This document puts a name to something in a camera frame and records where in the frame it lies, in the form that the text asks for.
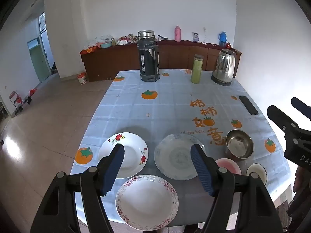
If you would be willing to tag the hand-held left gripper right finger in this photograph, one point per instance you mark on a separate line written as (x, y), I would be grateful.
(203, 170)

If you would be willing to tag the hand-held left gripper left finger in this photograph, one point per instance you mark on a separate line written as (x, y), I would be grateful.
(114, 165)

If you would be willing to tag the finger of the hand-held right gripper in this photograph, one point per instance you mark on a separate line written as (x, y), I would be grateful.
(301, 105)
(279, 116)

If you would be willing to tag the white plate with red flowers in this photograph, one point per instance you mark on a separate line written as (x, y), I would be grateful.
(132, 155)

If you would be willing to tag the pink plastic bowl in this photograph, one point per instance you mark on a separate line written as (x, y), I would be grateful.
(229, 166)

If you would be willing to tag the white plate with grey pattern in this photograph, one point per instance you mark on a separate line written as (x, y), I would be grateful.
(176, 156)

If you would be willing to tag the stainless steel bowl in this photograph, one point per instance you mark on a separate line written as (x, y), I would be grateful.
(239, 143)

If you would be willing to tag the small white bowl steel rim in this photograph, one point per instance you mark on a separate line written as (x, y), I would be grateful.
(257, 171)

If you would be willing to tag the white plate with pink floral rim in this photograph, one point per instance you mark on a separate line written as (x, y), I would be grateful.
(147, 202)

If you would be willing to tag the person's right hand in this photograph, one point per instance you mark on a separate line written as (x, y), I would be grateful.
(299, 179)

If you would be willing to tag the black smartphone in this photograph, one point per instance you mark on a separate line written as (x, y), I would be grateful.
(248, 105)

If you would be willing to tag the light blue persimmon print tablecloth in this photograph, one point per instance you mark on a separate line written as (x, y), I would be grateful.
(170, 106)

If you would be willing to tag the stainless steel electric kettle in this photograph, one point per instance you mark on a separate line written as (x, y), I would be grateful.
(224, 65)

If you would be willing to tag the white plastic bucket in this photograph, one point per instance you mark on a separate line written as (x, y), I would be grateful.
(82, 79)

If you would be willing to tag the green tumbler bottle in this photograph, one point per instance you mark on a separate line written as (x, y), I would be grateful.
(197, 70)

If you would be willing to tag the blue thermos flask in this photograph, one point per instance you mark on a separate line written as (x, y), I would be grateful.
(222, 39)

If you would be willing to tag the dark wooden sideboard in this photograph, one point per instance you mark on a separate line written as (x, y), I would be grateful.
(111, 60)

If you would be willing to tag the large black thermos jug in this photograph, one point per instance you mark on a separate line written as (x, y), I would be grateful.
(148, 58)

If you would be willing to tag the white and purple bag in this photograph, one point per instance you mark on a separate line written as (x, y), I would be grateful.
(196, 37)

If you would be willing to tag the red folding chair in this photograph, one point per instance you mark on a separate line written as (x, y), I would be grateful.
(17, 100)

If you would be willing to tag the teal basin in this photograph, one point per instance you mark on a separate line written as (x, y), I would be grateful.
(106, 45)

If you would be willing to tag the mesh food cover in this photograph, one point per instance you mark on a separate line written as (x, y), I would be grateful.
(98, 40)

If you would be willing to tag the pile of colourful cloth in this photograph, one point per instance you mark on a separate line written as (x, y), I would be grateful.
(128, 38)

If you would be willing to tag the pink thermos flask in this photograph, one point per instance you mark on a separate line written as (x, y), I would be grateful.
(177, 34)

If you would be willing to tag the green door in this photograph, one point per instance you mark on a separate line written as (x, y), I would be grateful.
(37, 58)

